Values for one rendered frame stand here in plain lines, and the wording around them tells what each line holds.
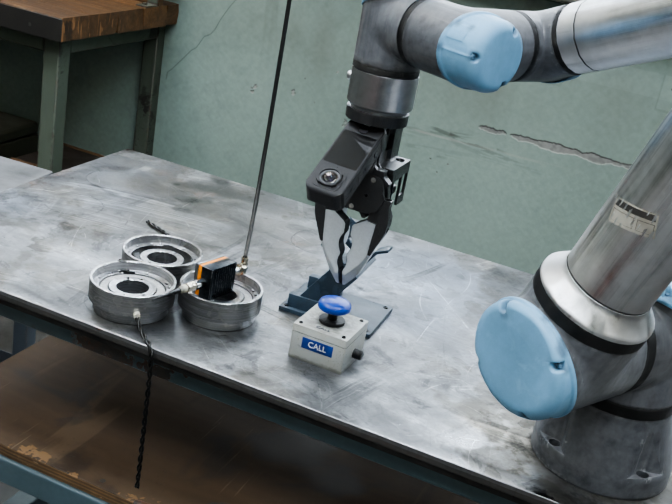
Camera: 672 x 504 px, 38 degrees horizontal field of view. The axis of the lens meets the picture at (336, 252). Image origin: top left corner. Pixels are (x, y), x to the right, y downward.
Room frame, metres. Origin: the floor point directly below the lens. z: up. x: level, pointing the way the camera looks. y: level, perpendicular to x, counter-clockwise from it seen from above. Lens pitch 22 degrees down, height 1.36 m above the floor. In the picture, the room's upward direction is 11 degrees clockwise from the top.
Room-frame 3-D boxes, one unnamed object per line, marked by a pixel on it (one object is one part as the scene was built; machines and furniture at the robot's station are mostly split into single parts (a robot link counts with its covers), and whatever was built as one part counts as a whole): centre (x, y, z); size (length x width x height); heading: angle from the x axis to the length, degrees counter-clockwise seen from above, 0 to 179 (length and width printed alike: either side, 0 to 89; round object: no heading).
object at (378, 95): (1.09, -0.01, 1.13); 0.08 x 0.08 x 0.05
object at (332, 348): (1.07, -0.02, 0.82); 0.08 x 0.07 x 0.05; 71
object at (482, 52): (1.03, -0.10, 1.20); 0.11 x 0.11 x 0.08; 42
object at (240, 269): (1.10, 0.15, 0.85); 0.17 x 0.02 x 0.04; 148
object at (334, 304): (1.07, -0.01, 0.85); 0.04 x 0.04 x 0.05
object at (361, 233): (1.09, -0.03, 0.94); 0.06 x 0.03 x 0.09; 161
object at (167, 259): (1.20, 0.23, 0.82); 0.10 x 0.10 x 0.04
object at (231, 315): (1.12, 0.13, 0.82); 0.10 x 0.10 x 0.04
